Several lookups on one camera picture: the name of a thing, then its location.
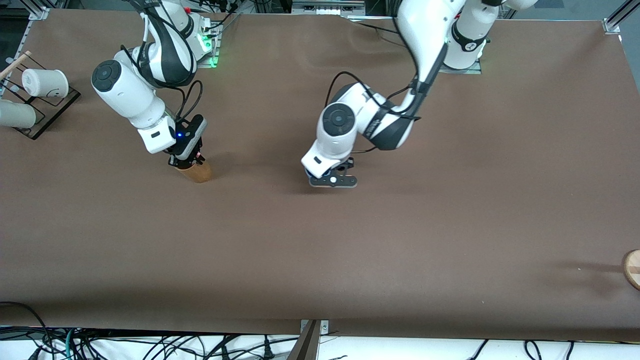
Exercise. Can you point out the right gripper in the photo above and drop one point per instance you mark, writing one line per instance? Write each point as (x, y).
(192, 135)

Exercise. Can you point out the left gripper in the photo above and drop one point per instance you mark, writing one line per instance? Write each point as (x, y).
(341, 168)

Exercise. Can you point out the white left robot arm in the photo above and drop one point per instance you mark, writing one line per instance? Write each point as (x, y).
(425, 30)

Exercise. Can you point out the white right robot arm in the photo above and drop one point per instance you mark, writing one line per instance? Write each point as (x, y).
(125, 90)

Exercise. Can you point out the brown wooden cup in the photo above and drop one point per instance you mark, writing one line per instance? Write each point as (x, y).
(200, 174)

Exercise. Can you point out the white cup with print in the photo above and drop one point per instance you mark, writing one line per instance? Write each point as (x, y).
(45, 83)

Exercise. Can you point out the plain white cup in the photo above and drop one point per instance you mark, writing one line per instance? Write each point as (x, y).
(17, 115)

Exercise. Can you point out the brown table cover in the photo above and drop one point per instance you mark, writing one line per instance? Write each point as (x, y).
(320, 250)

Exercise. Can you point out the white power strip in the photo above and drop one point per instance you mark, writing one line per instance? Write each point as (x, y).
(327, 7)

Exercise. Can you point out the wooden rack stick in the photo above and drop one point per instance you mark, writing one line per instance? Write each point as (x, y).
(15, 64)

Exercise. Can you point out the round wooden disc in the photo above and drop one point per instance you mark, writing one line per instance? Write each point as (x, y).
(632, 270)

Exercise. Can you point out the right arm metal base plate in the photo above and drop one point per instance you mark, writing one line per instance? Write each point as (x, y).
(214, 50)

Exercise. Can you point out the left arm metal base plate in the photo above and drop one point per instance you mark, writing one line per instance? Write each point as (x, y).
(470, 71)

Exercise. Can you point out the silver metal bracket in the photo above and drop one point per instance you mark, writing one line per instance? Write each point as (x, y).
(324, 326)

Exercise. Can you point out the dark grey post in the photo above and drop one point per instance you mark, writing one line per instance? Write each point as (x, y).
(305, 347)

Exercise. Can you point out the aluminium frame profile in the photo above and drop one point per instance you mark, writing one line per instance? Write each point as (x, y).
(35, 10)
(620, 17)

